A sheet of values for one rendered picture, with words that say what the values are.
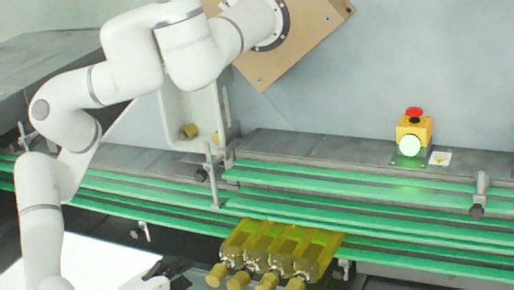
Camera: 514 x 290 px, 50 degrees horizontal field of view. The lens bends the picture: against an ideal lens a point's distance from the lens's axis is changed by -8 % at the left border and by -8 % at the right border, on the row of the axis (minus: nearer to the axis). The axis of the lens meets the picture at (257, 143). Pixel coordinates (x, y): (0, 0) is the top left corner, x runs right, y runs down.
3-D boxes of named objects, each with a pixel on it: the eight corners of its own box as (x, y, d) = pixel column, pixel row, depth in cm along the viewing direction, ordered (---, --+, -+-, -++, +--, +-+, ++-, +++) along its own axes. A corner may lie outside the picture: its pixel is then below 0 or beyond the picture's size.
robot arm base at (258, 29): (211, 15, 131) (173, 35, 118) (237, -29, 123) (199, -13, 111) (265, 56, 129) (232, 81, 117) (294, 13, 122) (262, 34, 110)
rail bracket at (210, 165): (226, 190, 146) (200, 217, 136) (216, 128, 138) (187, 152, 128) (237, 192, 144) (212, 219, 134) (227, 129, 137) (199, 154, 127)
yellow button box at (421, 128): (403, 140, 133) (396, 155, 127) (403, 110, 130) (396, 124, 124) (432, 143, 130) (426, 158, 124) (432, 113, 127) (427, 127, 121)
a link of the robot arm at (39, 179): (75, 184, 100) (120, 206, 113) (61, 85, 109) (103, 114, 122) (9, 216, 103) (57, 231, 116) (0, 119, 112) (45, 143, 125)
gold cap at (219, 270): (216, 273, 126) (206, 285, 123) (213, 261, 125) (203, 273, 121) (230, 277, 124) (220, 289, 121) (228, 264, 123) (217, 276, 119)
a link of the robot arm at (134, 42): (119, 95, 116) (92, 21, 111) (229, 65, 109) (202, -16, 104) (100, 113, 108) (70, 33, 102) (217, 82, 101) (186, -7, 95)
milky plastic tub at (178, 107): (184, 135, 161) (167, 150, 154) (171, 57, 151) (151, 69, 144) (241, 140, 153) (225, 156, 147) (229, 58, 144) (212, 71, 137)
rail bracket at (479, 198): (474, 183, 116) (464, 218, 106) (475, 151, 113) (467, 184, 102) (493, 185, 114) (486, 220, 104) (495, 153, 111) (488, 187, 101)
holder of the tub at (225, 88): (189, 151, 164) (174, 164, 157) (173, 57, 152) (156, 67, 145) (245, 158, 156) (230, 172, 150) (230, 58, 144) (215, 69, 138)
